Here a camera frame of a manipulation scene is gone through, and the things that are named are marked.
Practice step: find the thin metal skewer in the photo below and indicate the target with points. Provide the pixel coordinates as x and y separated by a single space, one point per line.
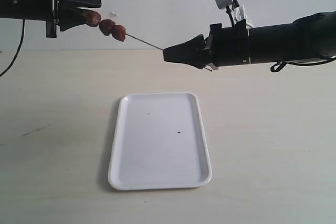
144 42

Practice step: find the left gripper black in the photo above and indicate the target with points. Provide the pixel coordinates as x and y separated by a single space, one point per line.
68 18

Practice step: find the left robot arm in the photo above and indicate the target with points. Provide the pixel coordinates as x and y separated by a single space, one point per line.
27 9

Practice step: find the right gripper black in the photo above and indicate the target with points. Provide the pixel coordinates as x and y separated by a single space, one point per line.
227 46

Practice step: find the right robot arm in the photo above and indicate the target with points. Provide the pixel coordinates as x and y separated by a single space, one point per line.
308 41

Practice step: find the red meat chunk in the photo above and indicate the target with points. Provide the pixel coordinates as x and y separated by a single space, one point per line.
107 26
92 18
118 32

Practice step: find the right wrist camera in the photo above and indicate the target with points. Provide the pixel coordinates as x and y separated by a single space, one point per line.
234 10

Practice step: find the white plastic tray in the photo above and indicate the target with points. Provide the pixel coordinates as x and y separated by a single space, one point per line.
159 142

